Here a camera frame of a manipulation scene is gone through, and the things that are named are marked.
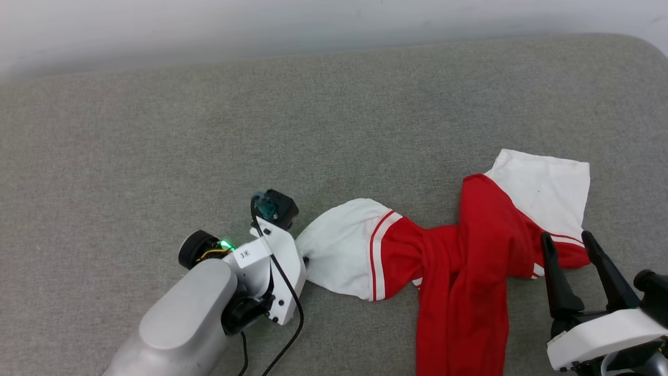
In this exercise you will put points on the grey fabric sofa seat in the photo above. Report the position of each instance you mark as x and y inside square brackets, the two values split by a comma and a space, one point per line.
[209, 130]

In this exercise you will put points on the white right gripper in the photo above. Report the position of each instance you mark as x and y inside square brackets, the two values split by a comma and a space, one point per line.
[600, 337]

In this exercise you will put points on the red and white jersey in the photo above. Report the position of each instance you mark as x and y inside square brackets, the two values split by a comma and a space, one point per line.
[459, 271]

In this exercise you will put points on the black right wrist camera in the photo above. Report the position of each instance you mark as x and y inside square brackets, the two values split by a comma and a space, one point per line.
[655, 295]

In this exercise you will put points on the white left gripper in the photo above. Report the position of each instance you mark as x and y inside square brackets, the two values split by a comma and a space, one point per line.
[261, 266]

